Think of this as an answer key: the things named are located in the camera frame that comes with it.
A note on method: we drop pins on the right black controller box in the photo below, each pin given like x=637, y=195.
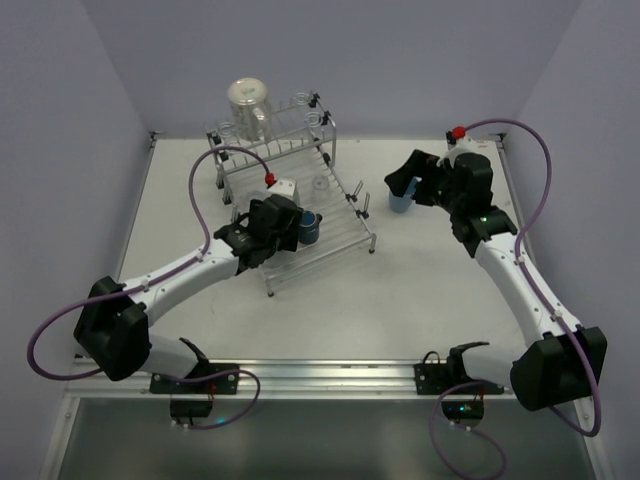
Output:
x=465, y=412

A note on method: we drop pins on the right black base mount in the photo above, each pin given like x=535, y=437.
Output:
x=433, y=375

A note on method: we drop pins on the aluminium mounting rail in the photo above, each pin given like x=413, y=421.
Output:
x=280, y=380

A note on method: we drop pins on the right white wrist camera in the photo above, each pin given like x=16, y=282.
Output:
x=459, y=142

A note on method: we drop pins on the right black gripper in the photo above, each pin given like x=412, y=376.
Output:
x=420, y=182

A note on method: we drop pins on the silver wire dish rack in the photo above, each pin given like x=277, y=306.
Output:
x=304, y=145

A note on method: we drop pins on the dark blue ceramic mug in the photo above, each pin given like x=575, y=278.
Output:
x=309, y=227

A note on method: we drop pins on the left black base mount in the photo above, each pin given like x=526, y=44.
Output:
x=225, y=384

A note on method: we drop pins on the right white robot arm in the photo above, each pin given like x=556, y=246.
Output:
x=562, y=360

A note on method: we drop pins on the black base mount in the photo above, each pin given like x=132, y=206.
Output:
x=225, y=384
x=433, y=375

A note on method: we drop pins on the light blue cup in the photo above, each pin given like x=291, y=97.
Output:
x=401, y=204

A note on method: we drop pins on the large glass mug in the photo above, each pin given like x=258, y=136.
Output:
x=251, y=109

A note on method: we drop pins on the black controller box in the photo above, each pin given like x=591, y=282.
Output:
x=182, y=410
x=465, y=412

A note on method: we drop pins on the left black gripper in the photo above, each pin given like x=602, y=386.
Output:
x=292, y=223

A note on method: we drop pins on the left black controller box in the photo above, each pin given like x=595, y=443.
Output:
x=182, y=410

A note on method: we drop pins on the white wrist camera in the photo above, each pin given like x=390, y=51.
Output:
x=286, y=188
x=459, y=142

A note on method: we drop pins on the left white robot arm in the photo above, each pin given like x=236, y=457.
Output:
x=114, y=326

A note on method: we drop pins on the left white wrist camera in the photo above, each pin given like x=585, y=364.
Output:
x=286, y=188

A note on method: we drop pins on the small clear glass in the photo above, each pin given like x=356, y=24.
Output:
x=321, y=189

